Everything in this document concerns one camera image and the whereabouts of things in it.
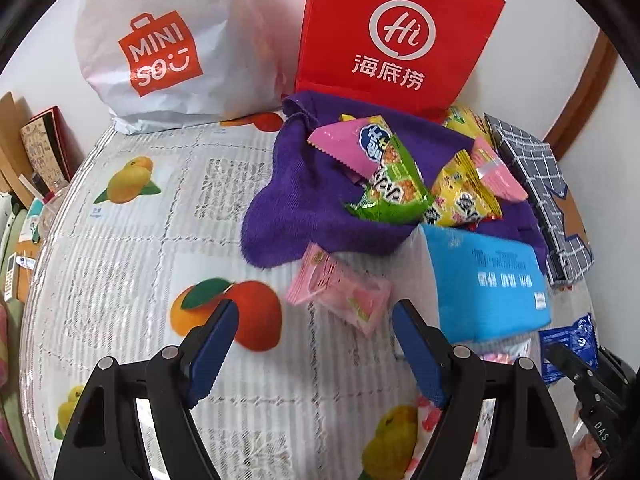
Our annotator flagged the white pink snack packet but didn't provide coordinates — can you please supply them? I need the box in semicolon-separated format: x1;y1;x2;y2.
470;336;532;364

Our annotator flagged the wooden side shelf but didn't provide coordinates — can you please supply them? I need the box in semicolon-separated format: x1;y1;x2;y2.
0;92;41;304

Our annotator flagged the fruit print tablecloth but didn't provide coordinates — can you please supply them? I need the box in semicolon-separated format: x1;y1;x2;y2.
20;124;419;479

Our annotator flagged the pink yellow snack bag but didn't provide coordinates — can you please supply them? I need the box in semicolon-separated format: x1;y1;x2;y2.
307;115;394;180

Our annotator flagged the red paper shopping bag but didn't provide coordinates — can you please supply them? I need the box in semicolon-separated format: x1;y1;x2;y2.
294;0;504;122

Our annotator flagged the pink wafer packet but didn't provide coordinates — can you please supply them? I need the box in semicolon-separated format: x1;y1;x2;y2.
285;242;392;337

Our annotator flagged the small pink candy packet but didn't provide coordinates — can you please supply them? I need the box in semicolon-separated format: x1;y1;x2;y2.
471;138;528;204

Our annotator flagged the white Miniso plastic bag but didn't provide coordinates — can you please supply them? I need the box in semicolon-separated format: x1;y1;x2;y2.
75;0;284;134

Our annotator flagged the grey checkered fabric box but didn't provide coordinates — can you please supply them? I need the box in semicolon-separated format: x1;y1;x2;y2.
485;115;594;287

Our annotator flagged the yellow snack packet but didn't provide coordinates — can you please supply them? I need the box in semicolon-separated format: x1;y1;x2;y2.
423;150;502;228

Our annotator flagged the blue tissue pack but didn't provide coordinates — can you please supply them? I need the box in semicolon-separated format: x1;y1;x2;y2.
390;224;551;344

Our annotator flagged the yellow snack bag behind towel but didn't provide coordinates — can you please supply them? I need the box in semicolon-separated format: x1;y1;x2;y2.
442;103;492;144

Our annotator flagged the blue snack packet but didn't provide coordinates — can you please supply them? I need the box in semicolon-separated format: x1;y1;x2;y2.
538;313;598;385

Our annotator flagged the brown door frame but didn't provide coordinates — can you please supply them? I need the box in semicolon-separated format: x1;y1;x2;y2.
544;29;618;160

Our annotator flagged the green snack bag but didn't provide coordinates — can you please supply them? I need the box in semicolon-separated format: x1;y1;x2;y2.
345;134;434;224

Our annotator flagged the purple towel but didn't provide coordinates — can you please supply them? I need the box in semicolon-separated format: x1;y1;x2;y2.
240;90;550;273

